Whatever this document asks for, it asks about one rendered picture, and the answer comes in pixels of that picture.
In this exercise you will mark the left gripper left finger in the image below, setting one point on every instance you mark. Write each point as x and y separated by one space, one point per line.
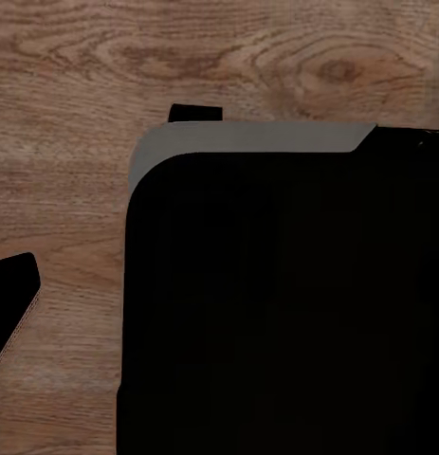
19 283

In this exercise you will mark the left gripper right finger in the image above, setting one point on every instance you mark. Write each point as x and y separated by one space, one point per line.
428 279

